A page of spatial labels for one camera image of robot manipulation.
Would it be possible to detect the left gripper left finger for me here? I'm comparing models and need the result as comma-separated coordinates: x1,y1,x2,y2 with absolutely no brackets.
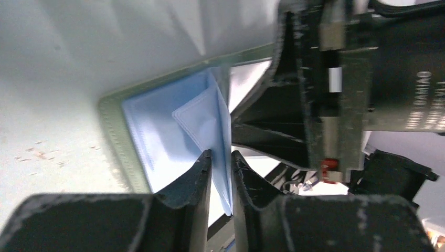
1,150,212,251

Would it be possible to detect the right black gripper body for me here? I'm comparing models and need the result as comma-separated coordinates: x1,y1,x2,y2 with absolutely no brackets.
302,1,444,183

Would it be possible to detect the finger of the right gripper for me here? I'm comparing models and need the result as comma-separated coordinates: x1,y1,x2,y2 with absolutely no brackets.
229,12,303,115
231,84,310,169

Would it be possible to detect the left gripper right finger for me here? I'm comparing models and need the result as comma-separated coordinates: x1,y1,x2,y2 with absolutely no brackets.
231,151,433,251

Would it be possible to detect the blue card wallet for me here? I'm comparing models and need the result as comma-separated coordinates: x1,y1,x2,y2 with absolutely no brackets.
98,44,273,216

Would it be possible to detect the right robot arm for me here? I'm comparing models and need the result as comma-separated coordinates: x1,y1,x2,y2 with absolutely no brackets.
231,1,444,201

